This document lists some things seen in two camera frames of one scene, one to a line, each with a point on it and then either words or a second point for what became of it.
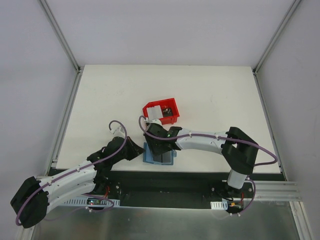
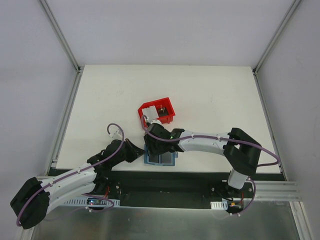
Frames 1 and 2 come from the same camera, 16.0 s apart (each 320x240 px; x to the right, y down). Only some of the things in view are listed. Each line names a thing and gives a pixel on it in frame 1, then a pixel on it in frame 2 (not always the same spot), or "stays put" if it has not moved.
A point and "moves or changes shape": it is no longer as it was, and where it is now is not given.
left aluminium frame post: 59,35 stays put
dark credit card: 158,158 -> 166,158
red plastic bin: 167,103 moves or changes shape
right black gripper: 160,149 stays put
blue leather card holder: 148,157 stays put
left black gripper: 133,149 stays put
